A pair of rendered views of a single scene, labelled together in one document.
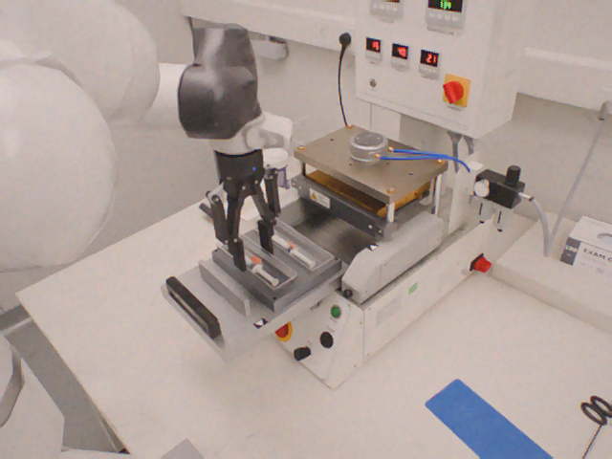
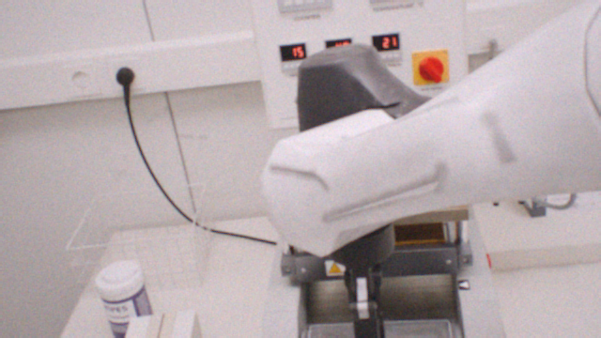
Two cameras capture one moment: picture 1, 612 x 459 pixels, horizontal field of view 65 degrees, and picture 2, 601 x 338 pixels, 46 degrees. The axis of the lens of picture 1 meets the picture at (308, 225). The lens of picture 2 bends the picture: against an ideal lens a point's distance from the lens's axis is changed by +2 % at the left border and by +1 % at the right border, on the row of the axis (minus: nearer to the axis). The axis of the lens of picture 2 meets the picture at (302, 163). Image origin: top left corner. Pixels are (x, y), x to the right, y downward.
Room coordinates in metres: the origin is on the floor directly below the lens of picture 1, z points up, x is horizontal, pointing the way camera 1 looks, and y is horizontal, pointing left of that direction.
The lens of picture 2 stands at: (0.26, 0.54, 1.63)
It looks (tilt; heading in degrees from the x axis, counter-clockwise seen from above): 27 degrees down; 318
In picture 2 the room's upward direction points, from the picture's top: 9 degrees counter-clockwise
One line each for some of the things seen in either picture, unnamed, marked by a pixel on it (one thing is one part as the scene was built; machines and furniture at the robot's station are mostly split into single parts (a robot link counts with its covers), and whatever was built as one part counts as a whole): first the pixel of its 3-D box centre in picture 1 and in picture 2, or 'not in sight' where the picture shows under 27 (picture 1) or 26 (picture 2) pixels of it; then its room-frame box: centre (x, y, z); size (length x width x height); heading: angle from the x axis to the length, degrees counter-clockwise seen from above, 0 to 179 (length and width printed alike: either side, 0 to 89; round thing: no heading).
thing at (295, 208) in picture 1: (302, 201); (288, 294); (0.95, 0.01, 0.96); 0.25 x 0.05 x 0.07; 130
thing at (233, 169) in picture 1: (241, 171); (361, 254); (0.69, 0.10, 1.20); 0.08 x 0.08 x 0.09
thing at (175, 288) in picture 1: (191, 305); not in sight; (0.60, 0.21, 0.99); 0.15 x 0.02 x 0.04; 40
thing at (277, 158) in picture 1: (275, 172); (126, 300); (1.34, 0.09, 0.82); 0.09 x 0.09 x 0.15
